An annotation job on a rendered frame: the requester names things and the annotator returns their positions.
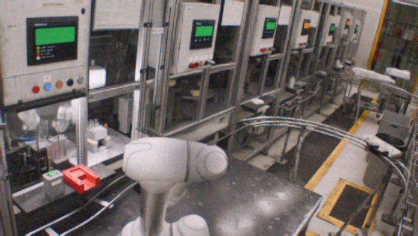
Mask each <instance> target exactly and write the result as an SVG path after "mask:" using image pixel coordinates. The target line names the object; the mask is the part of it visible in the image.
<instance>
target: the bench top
mask: <svg viewBox="0 0 418 236"><path fill-rule="evenodd" d="M225 154H226V153H225ZM226 156H227V159H228V165H227V170H226V171H225V174H224V175H223V176H222V177H221V178H218V179H217V180H207V179H206V180H204V181H197V182H192V183H191V184H190V185H189V187H188V188H187V190H186V194H185V196H184V197H183V199H181V200H180V202H179V203H178V204H177V205H176V206H175V207H173V208H166V216H165V221H166V222H167V223H174V222H176V221H179V220H180V219H181V218H182V217H184V216H187V215H188V216H189V215H196V216H199V217H202V219H203V220H204V221H205V222H206V223H207V225H208V230H209V235H210V236H298V235H299V233H300V231H301V230H302V229H303V227H304V225H305V224H306V222H307V221H308V220H309V219H310V217H311V215H312V214H313V213H314V212H315V210H316V207H318V205H319V204H320V203H321V201H322V199H323V198H324V196H322V195H320V194H319V193H315V192H313V191H311V190H309V189H305V188H303V187H302V186H299V185H297V184H294V183H292V182H290V181H288V180H286V179H284V178H280V177H278V176H276V175H274V174H272V173H269V172H266V171H264V170H262V169H260V168H258V167H255V166H253V165H251V164H250V163H247V162H244V161H241V160H239V159H237V158H235V157H233V156H231V155H228V154H226ZM250 167H252V168H250ZM132 184H134V179H132V180H130V181H128V182H126V183H124V184H121V185H120V186H118V187H115V188H114V189H111V190H109V191H108V192H106V193H103V194H101V195H99V196H98V197H97V199H100V200H102V201H104V202H108V203H110V202H111V200H113V199H114V198H116V196H118V195H119V194H120V193H121V192H122V191H123V190H124V189H126V188H127V187H128V186H131V185H132ZM248 184H250V185H248ZM281 189H283V190H284V191H282V190H281ZM232 196H234V198H232ZM84 204H85V203H84ZM84 204H82V205H84ZM82 205H79V206H77V207H76V208H73V209H71V210H70V211H67V212H65V213H63V214H61V215H59V216H56V217H55V218H53V219H51V220H49V221H46V222H45V223H42V224H41V225H40V228H41V227H43V226H45V225H48V224H49V223H52V222H53V221H55V220H58V219H59V218H61V217H64V216H65V215H68V214H69V213H71V212H73V211H74V210H75V209H78V208H80V207H81V206H82ZM104 207H105V206H103V205H100V204H99V203H96V202H94V201H92V202H90V203H89V204H88V205H86V207H83V208H82V209H81V210H79V211H78V212H77V213H75V214H73V215H72V216H70V217H67V218H66V219H63V220H61V221H60V222H58V223H56V224H53V225H52V226H49V227H50V228H52V230H53V231H54V232H55V233H57V234H58V235H62V234H63V233H66V232H67V231H69V230H71V229H72V228H75V227H76V226H79V225H80V224H82V223H84V222H86V220H89V219H90V218H91V217H92V216H94V215H95V214H97V213H98V212H100V210H101V209H103V208H104ZM139 216H140V194H139V193H138V192H137V191H135V190H133V189H132V187H131V188H130V189H129V190H128V191H126V192H125V193H124V194H122V195H121V196H120V197H119V198H118V199H117V200H116V201H115V202H114V203H113V207H112V208H107V209H105V210H104V211H103V213H100V215H99V216H97V217H95V219H94V220H91V221H90V222H89V223H88V224H86V225H84V226H83V227H80V228H79V229H76V230H75V231H74V232H71V233H70V234H67V235H66V236H122V230H123V228H124V227H125V226H126V225H127V224H128V223H131V222H133V221H135V220H136V219H138V218H139Z"/></svg>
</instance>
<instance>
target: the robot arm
mask: <svg viewBox="0 0 418 236"><path fill-rule="evenodd" d="M136 130H138V131H141V132H142V133H144V134H146V133H147V135H148V136H149V137H146V138H141V139H138V140H134V141H130V142H129V143H128V144H127V145H126V146H125V152H124V157H123V167H122V168H123V171H124V172H125V175H126V176H128V177H130V178H132V179H134V180H137V182H138V183H139V184H140V186H141V188H140V216H139V218H138V219H136V220H135V221H133V222H131V223H128V224H127V225H126V226H125V227H124V228H123V230H122V236H210V235H209V230H208V225H207V223H206V222H205V221H204V220H203V219H202V217H199V216H196V215H189V216H188V215H187V216H184V217H182V218H181V219H180V220H179V221H176V222H174V223H167V222H166V221H165V216H166V208H173V207H175V206H176V205H177V204H178V203H179V202H180V200H181V199H183V197H184V196H185V194H186V190H187V188H188V187H189V185H190V184H191V183H192V182H197V181H204V180H206V179H207V180H217V179H218V178H221V177H222V176H223V175H224V174H225V171H226V170H227V165H228V159H227V156H226V154H225V153H224V152H223V150H222V149H220V148H219V147H217V146H208V145H206V144H203V143H197V142H193V141H188V140H179V139H175V138H166V137H163V134H161V133H159V132H158V131H156V130H155V129H153V128H152V127H148V128H144V127H143V128H142V127H140V126H139V127H136Z"/></svg>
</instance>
